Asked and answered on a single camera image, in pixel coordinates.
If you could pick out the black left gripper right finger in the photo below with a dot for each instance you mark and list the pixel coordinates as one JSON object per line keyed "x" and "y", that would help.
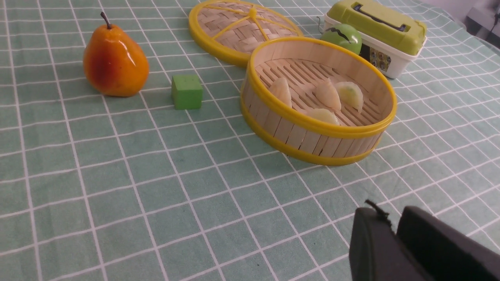
{"x": 445, "y": 253}

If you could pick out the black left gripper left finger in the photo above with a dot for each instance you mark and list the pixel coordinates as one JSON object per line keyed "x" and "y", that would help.
{"x": 376, "y": 253}

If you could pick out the dumpling in steamer top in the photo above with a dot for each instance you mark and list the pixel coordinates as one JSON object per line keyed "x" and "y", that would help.
{"x": 327, "y": 94}

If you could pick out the green foam cube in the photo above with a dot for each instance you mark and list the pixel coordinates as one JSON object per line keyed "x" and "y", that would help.
{"x": 186, "y": 92}

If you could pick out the dumpling in steamer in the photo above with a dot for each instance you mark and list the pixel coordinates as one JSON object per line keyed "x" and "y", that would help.
{"x": 327, "y": 94}
{"x": 350, "y": 94}

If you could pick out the dumpling in steamer right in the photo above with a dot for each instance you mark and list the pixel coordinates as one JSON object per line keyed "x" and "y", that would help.
{"x": 350, "y": 94}

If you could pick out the pale dumpling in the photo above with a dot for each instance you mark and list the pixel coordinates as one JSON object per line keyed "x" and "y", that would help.
{"x": 323, "y": 115}
{"x": 280, "y": 89}

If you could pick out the white box with green lid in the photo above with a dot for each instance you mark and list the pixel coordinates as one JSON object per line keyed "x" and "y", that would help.
{"x": 390, "y": 40}

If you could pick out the green checked tablecloth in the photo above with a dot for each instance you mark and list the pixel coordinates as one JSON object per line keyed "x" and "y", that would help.
{"x": 104, "y": 188}

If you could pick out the bamboo steamer tray yellow rim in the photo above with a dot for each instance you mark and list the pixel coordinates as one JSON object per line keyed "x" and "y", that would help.
{"x": 305, "y": 62}

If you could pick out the green apple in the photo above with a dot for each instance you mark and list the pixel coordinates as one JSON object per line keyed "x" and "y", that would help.
{"x": 345, "y": 36}

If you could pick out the woven bamboo steamer lid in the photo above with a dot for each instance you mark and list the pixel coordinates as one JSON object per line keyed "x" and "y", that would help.
{"x": 231, "y": 30}

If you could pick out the orange yellow pear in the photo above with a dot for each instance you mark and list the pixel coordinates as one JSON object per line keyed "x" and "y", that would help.
{"x": 114, "y": 64}

